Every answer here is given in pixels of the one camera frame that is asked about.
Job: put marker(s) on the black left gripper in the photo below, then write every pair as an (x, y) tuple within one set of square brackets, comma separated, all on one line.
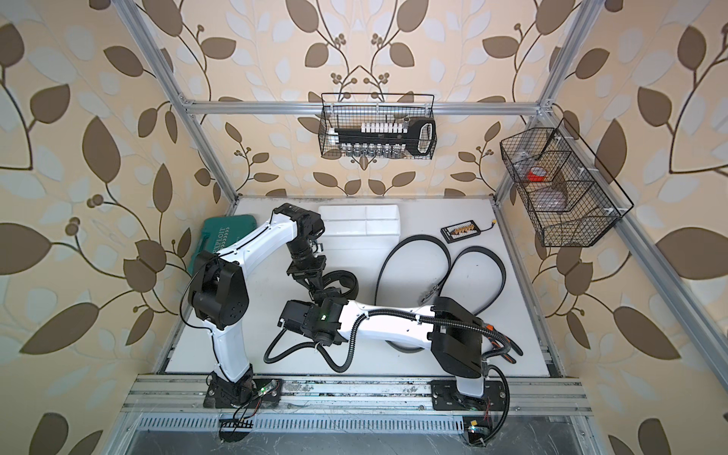
[(314, 273)]

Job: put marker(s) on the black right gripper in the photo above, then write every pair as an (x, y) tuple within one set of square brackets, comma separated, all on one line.
[(326, 300)]

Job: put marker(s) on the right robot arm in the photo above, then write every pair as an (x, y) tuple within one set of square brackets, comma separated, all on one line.
[(452, 335)]

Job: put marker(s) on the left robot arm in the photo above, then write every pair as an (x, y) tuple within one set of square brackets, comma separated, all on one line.
[(219, 295)]

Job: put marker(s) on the white divided storage box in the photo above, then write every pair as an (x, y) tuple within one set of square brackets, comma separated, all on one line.
[(351, 227)]

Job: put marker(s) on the green tool case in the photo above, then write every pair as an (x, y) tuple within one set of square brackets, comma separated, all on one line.
[(220, 232)]

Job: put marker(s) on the black parallel charging board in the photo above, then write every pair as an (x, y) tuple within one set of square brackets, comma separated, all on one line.
[(464, 231)]

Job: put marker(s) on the black socket holder set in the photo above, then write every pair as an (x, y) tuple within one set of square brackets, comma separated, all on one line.
[(410, 137)]

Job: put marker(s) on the orange black pliers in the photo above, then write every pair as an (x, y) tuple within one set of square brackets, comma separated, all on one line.
[(501, 346)]

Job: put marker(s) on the red item in basket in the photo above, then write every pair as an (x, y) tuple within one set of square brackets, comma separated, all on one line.
[(536, 174)]

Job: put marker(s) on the back wire basket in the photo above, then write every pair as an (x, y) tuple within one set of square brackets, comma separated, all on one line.
[(350, 108)]

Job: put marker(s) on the wire basket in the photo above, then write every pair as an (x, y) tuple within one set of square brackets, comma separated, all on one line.
[(350, 108), (580, 200)]

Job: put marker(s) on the aluminium frame post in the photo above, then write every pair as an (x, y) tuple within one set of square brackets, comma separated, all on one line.
[(131, 17)]

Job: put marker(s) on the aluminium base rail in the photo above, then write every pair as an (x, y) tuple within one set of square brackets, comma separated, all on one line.
[(529, 396)]

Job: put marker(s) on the right wire basket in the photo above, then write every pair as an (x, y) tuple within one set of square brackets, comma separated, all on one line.
[(580, 200)]

